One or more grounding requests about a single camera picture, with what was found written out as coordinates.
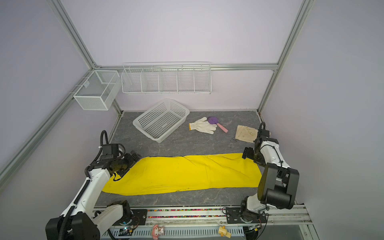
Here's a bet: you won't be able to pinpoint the purple and pink brush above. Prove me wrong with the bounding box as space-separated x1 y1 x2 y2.
207 117 229 133

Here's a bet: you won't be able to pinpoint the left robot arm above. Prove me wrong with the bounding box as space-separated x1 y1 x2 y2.
45 144 142 240

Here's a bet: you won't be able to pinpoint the pink plush toy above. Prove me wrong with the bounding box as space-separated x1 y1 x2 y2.
152 225 165 240

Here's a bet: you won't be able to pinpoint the white wire wall shelf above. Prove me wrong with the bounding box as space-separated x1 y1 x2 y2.
121 62 212 95

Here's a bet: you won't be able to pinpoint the white plastic laundry basket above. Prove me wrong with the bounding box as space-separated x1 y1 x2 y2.
133 99 190 143

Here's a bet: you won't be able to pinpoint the white knit glove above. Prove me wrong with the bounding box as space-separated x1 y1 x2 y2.
189 117 217 135

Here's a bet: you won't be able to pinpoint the yellow duck toy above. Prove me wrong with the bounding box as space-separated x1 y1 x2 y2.
218 226 232 239

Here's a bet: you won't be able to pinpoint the yellow trousers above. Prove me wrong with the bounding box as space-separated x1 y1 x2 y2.
103 153 262 196

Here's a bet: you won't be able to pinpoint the black corrugated cable hose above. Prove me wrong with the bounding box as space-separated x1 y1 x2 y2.
58 129 127 240

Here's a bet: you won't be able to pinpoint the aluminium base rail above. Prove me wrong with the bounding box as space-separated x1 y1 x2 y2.
113 205 313 230

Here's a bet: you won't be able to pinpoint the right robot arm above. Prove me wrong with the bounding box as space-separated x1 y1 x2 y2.
240 123 300 223

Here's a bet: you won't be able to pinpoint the white mesh wall box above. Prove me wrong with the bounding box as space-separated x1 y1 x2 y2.
74 70 122 111

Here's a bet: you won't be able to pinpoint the beige leather glove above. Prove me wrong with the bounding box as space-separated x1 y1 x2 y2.
235 125 259 144

